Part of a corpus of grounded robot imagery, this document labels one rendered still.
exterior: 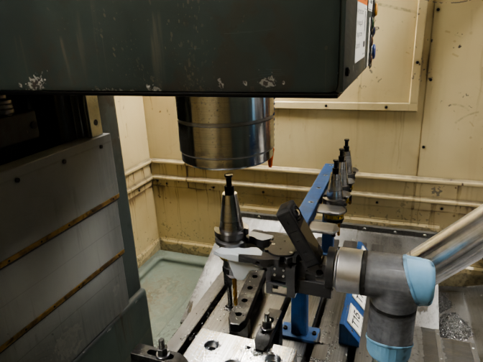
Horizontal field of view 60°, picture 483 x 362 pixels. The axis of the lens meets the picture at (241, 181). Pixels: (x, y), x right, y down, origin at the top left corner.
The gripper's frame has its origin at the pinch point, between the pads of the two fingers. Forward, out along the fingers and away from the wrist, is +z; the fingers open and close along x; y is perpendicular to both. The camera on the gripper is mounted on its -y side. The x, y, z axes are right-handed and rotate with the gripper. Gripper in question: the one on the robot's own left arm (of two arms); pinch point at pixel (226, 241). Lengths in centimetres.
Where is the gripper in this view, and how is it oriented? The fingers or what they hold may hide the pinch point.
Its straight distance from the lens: 78.8
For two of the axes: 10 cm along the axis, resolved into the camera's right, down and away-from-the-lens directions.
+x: 3.4, -3.3, 8.8
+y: 0.3, 9.4, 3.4
